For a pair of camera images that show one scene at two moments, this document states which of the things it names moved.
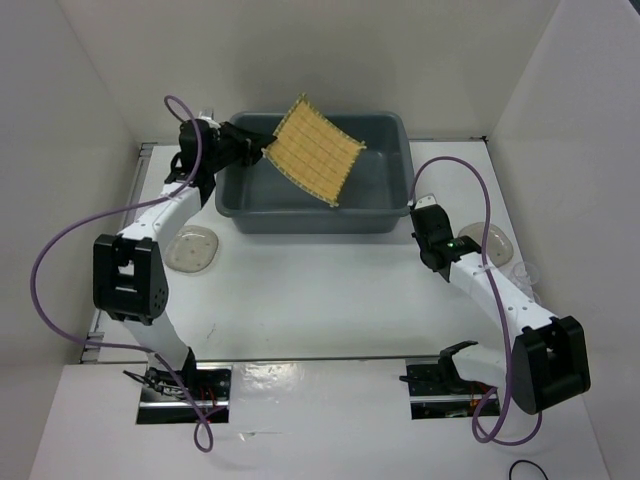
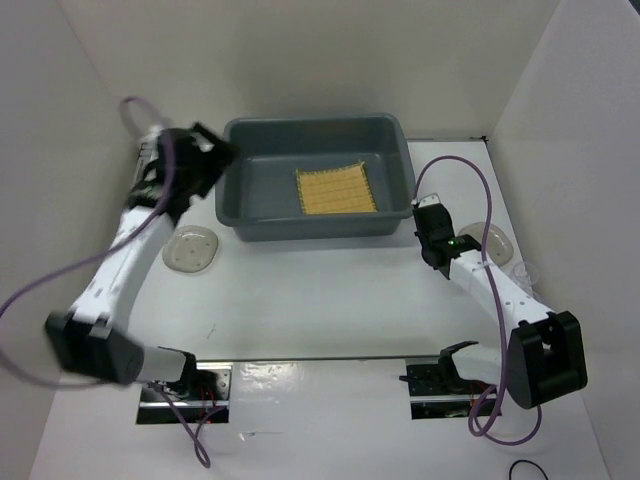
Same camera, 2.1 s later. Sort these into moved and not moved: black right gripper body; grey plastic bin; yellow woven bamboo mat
Moved: yellow woven bamboo mat
Not moved: black right gripper body; grey plastic bin
